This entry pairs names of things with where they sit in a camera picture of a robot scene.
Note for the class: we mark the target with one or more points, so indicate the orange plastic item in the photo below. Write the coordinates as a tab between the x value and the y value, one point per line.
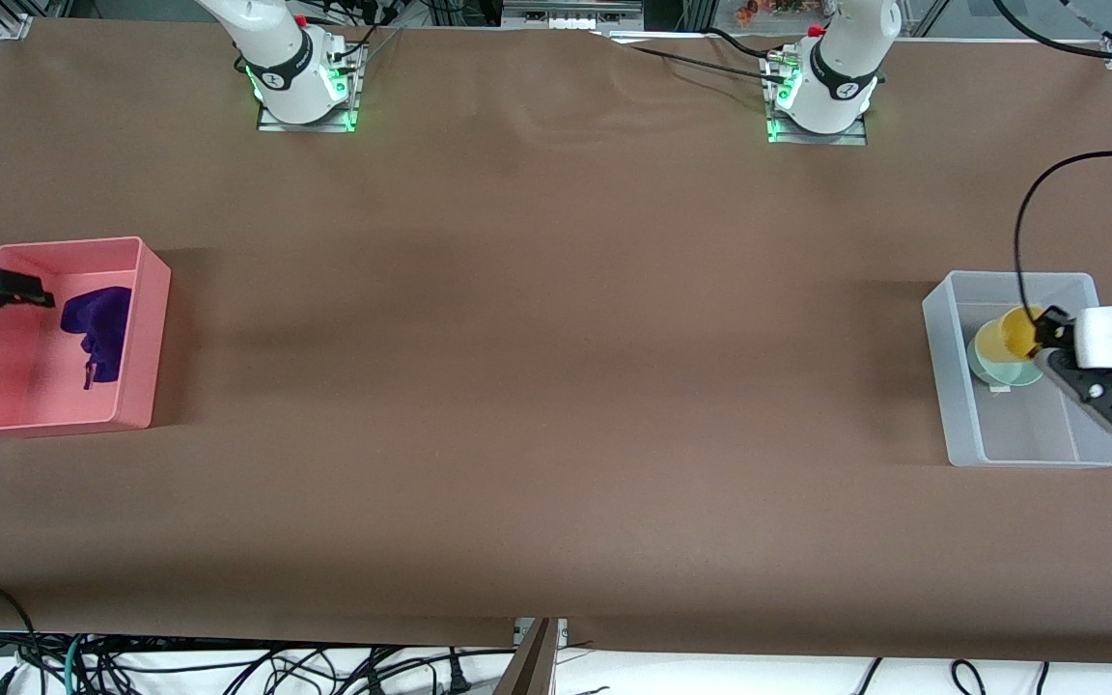
768	8

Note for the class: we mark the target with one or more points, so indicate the pink plastic bin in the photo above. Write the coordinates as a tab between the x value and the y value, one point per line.
25	386

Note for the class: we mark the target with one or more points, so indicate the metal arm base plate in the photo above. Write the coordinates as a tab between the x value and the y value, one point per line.
855	138
276	125

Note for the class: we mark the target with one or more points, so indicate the pale green bowl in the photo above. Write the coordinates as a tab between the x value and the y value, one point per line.
990	367

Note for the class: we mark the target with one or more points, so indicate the purple cloth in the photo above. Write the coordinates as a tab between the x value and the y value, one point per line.
102	319

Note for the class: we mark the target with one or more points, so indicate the grey power strip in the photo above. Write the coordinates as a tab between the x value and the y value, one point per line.
566	10

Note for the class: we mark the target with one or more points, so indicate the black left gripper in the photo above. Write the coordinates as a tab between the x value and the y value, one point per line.
1056	329

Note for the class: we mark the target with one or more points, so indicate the yellow cup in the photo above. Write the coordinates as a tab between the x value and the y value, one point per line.
1014	333

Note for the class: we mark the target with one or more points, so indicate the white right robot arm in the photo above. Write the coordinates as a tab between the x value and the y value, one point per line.
281	58

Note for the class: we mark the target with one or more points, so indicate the translucent plastic bin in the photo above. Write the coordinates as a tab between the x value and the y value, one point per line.
1029	434

